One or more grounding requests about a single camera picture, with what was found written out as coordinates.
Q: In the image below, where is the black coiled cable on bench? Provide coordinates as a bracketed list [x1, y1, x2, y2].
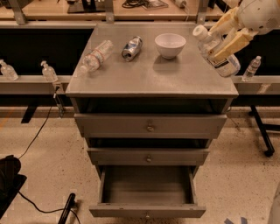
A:
[121, 0, 151, 10]

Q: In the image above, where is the upright clear water bottle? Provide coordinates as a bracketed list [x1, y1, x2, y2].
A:
[241, 56, 262, 81]

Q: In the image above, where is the white ceramic bowl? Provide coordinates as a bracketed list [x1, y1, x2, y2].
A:
[155, 33, 186, 59]

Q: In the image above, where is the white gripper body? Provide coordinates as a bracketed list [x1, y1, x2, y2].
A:
[236, 0, 280, 35]

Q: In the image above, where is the crushed silver blue can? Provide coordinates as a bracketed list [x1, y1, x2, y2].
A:
[122, 36, 143, 62]

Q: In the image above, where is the grey top drawer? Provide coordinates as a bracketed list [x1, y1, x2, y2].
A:
[74, 114, 227, 139]

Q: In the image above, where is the black stand leg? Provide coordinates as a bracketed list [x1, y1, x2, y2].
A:
[58, 192, 75, 224]

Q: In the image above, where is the black object lower left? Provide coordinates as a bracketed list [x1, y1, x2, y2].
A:
[0, 155, 27, 219]

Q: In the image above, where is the sanitizer pump bottle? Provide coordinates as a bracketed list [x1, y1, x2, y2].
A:
[0, 59, 18, 81]
[41, 60, 58, 82]

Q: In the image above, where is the grey metal drawer cabinet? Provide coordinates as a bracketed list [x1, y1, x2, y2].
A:
[65, 22, 240, 219]

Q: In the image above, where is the grey middle drawer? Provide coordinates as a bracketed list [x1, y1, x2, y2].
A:
[87, 148, 209, 165]

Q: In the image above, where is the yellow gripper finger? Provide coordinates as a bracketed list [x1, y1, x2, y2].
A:
[209, 7, 240, 35]
[213, 28, 254, 61]

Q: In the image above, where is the far left sanitizer pump bottle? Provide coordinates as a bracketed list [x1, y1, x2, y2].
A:
[0, 59, 18, 81]

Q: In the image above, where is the blue label plastic bottle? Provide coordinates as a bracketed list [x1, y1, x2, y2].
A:
[192, 24, 241, 78]

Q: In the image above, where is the black right table leg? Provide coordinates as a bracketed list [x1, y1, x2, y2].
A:
[249, 105, 280, 158]

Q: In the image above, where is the black floor cable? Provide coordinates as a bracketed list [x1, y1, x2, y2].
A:
[17, 84, 81, 224]

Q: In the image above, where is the grey open bottom drawer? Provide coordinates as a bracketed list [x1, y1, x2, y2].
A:
[90, 165, 206, 219]

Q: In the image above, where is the clear red label water bottle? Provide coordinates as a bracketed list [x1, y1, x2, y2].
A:
[80, 40, 114, 74]

